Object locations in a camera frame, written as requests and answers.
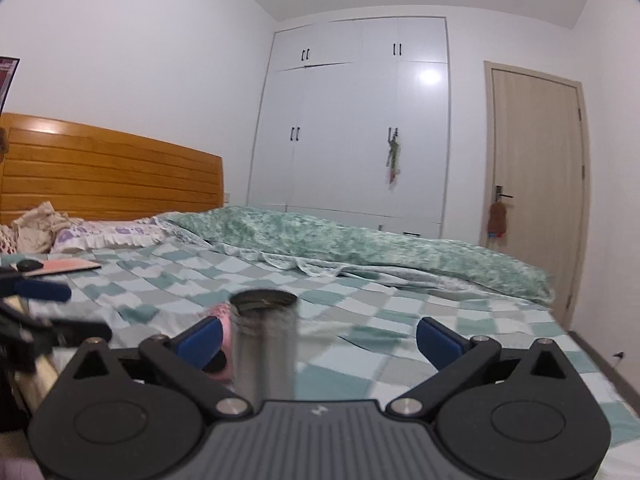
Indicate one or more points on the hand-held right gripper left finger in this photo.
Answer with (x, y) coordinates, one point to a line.
(201, 344)

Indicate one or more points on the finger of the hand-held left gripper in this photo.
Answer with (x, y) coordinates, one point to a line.
(85, 332)
(42, 290)

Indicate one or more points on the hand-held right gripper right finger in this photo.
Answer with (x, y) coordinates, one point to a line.
(439, 343)

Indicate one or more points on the stainless steel cup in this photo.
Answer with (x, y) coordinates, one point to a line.
(265, 350)

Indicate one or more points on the pink round object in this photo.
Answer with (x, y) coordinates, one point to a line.
(223, 332)

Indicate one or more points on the black oval object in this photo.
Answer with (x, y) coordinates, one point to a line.
(28, 265)

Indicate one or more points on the pink flat book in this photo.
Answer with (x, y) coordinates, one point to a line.
(67, 266)

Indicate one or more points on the beige crumpled cloth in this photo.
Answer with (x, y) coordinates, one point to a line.
(36, 227)

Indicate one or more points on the checkered bed sheet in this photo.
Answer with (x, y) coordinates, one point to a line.
(380, 320)

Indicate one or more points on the purple floral pillow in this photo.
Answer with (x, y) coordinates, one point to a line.
(115, 236)

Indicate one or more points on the green patterned quilt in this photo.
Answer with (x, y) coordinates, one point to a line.
(370, 245)

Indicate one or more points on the wooden headboard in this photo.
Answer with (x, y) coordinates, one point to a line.
(110, 175)

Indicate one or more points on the light wooden door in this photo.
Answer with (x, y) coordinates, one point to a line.
(535, 185)

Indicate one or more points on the green hanging ornament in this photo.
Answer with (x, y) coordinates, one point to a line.
(393, 160)

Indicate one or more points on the white wardrobe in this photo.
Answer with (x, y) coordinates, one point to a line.
(350, 125)

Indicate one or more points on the wall poster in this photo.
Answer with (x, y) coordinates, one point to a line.
(7, 77)

